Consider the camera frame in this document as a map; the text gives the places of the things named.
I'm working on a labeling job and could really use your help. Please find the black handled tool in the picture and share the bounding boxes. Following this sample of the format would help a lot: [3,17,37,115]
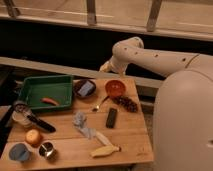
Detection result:
[27,115,56,133]

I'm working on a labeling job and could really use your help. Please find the dark grape bunch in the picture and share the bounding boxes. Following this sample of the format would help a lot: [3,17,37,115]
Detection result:
[113,96,138,113]

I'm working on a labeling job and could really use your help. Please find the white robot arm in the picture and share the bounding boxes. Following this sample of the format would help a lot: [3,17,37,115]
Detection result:
[100,37,213,171]

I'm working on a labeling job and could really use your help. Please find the crumpled blue cloth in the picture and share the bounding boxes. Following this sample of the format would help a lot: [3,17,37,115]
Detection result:
[73,111,95,139]

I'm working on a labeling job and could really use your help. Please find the small metal cup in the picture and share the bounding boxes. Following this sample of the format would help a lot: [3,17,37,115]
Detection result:
[39,142,55,159]

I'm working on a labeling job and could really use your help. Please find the orange red bowl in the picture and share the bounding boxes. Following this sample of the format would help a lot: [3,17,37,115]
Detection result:
[105,80,126,98]

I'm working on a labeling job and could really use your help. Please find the purple bowl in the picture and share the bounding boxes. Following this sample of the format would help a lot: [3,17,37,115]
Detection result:
[73,79,96,99]

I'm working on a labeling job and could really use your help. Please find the blue plastic cup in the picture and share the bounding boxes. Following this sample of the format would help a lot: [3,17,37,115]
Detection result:
[9,143,30,162]

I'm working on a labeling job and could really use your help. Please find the glass jar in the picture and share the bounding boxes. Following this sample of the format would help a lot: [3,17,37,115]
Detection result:
[12,101,32,128]

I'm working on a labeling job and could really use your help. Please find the yellow banana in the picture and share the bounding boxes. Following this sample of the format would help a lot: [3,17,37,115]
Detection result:
[90,145,121,158]

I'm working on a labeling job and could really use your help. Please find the white plastic knife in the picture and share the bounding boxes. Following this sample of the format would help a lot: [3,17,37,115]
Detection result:
[96,131,112,146]

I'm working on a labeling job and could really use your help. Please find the orange fruit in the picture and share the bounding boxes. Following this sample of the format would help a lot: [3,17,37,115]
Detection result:
[25,129,42,146]

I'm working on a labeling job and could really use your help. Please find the black remote control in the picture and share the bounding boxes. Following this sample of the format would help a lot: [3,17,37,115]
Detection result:
[106,108,117,128]

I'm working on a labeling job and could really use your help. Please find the green plastic tray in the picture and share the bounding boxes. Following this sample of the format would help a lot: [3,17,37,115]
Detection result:
[18,75,73,113]

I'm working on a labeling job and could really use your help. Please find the blue sponge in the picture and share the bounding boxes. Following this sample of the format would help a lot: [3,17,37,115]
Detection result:
[78,81,93,96]

